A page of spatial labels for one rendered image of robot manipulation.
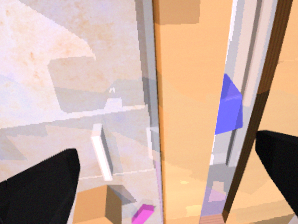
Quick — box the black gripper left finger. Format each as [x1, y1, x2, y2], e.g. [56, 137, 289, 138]
[0, 148, 81, 224]

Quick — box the small pink block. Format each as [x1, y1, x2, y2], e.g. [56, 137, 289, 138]
[132, 204, 154, 224]

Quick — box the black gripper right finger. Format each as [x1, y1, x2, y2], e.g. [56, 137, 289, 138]
[254, 131, 298, 217]

